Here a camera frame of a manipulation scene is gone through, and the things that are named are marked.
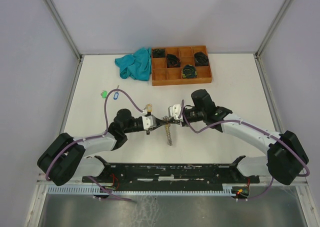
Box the white cable duct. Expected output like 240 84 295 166
47 184 236 197

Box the rolled black orange sock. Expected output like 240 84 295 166
166 53 181 68

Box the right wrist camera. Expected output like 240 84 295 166
168 104 183 121

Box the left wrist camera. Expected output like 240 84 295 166
142 115 156 131

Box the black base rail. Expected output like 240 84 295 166
94 156 260 192

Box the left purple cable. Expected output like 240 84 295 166
44 88 148 182

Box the wooden compartment tray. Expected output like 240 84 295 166
151 45 213 86

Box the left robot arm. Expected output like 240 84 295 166
37 108 166 186

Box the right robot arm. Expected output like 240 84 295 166
168 89 310 186

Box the green tag key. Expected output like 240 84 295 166
100 90 108 99

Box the yellow tag key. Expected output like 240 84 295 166
145 104 152 113

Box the metal key organizer ring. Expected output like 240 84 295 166
162 115 175 147

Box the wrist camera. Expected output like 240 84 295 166
168 104 183 121
142 115 156 131

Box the teal cloth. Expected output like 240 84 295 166
114 47 152 82

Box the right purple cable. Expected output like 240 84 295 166
181 99 311 177

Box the blue tag key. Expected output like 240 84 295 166
113 91 119 101

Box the purple cable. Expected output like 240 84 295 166
181 99 311 177
44 88 148 182

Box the rolled dark sock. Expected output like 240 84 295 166
152 48 166 59

